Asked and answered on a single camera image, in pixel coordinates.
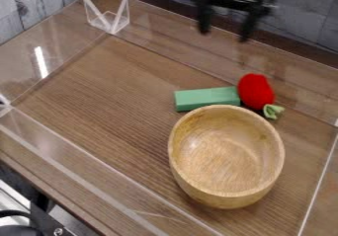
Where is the black metal table bracket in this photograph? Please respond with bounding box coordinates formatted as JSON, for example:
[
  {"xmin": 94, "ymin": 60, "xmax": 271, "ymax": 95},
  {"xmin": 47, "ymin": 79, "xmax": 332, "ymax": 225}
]
[{"xmin": 30, "ymin": 203, "xmax": 76, "ymax": 236}]

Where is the wooden bowl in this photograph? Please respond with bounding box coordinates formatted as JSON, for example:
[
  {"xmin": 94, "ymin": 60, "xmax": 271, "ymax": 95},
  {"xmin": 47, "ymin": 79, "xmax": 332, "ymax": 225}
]
[{"xmin": 169, "ymin": 105, "xmax": 285, "ymax": 209}]

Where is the clear acrylic tray enclosure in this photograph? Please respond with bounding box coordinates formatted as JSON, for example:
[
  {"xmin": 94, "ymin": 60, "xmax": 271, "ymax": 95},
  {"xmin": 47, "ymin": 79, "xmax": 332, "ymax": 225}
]
[{"xmin": 0, "ymin": 1, "xmax": 338, "ymax": 236}]

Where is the green foam block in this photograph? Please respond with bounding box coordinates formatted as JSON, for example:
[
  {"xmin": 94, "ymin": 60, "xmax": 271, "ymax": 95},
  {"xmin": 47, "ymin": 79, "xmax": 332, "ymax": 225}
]
[{"xmin": 174, "ymin": 86, "xmax": 241, "ymax": 112}]

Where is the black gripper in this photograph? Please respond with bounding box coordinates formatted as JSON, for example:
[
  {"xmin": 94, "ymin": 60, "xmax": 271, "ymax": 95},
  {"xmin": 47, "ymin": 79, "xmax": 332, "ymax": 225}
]
[{"xmin": 191, "ymin": 0, "xmax": 277, "ymax": 42}]

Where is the red plush strawberry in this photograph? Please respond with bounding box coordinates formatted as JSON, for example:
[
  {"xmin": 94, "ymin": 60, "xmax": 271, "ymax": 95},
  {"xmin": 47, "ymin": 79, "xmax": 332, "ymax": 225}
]
[{"xmin": 238, "ymin": 73, "xmax": 283, "ymax": 119}]

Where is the black cable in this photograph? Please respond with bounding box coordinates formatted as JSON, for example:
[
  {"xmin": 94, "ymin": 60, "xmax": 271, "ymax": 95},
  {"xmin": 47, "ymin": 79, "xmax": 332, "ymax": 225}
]
[{"xmin": 0, "ymin": 210, "xmax": 35, "ymax": 236}]

